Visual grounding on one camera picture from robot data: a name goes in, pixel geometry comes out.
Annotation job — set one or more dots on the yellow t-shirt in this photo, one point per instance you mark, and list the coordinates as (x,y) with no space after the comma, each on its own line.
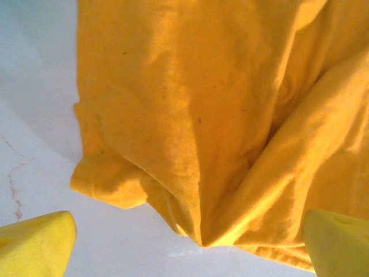
(219,115)

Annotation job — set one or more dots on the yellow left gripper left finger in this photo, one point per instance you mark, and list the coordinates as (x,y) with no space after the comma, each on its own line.
(34,248)

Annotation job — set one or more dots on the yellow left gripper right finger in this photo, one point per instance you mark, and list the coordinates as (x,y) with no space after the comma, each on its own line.
(340,248)

